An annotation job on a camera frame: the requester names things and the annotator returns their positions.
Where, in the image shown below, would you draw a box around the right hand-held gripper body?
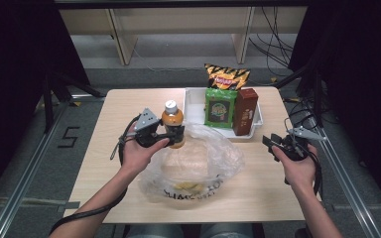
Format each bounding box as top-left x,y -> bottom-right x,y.
277,126 -> 327,162

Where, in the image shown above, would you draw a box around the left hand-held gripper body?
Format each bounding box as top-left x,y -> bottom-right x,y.
133,107 -> 167,149

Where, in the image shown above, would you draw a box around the orange juice bottle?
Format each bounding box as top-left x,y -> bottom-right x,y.
161,99 -> 186,150

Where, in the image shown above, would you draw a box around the white plastic bin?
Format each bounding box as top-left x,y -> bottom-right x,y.
182,86 -> 264,140

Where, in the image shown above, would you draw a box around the brown carton box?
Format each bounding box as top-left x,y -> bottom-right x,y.
232,87 -> 260,137

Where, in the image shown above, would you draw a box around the clear plastic bag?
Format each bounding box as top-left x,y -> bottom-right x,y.
138,123 -> 246,210

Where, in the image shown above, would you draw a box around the green snack packet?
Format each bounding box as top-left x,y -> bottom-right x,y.
203,87 -> 238,129

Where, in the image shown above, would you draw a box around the black yellow chips bag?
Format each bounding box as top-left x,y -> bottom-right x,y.
203,62 -> 251,91

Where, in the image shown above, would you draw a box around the person's right hand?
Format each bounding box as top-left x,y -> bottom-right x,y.
271,143 -> 318,194

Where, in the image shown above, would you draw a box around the person's left hand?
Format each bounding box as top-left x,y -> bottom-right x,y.
120,132 -> 171,176

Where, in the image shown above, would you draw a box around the yellow item in bag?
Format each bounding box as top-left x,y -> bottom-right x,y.
177,181 -> 204,194

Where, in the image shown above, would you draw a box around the black metal stand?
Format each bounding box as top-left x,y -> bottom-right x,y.
274,60 -> 325,128
43,67 -> 107,134

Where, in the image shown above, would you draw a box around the black floor tape numeral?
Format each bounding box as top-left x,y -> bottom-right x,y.
58,126 -> 81,149

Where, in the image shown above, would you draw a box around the person's right leg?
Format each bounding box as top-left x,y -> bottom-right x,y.
197,223 -> 254,238

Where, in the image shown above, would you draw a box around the person's leg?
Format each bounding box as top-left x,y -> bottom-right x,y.
125,223 -> 183,238
197,223 -> 254,238

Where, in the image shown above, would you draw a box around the person's left leg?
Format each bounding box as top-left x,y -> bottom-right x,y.
125,223 -> 183,238

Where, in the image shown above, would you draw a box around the beige wooden desk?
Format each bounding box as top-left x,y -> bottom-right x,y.
59,6 -> 309,66

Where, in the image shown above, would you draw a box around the black curtain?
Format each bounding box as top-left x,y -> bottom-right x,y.
289,0 -> 381,209
0,0 -> 92,202

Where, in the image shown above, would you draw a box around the black floor cables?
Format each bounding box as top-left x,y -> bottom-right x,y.
284,95 -> 320,132

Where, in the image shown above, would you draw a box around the right hand-held gripper cable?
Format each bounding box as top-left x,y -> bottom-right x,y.
283,117 -> 323,196

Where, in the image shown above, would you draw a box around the hand-held gripper cable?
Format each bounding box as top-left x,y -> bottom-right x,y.
49,113 -> 142,236
283,117 -> 323,196

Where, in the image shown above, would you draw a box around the white floor cable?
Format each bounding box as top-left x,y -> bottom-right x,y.
123,34 -> 274,87

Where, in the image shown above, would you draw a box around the metal floor rail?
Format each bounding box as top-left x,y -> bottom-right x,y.
0,100 -> 72,238
307,123 -> 381,238

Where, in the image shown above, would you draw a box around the black hanging cables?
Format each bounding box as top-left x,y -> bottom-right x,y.
248,6 -> 296,77

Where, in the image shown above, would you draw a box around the left hand-held gripper cable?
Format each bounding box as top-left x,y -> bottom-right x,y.
49,113 -> 142,236

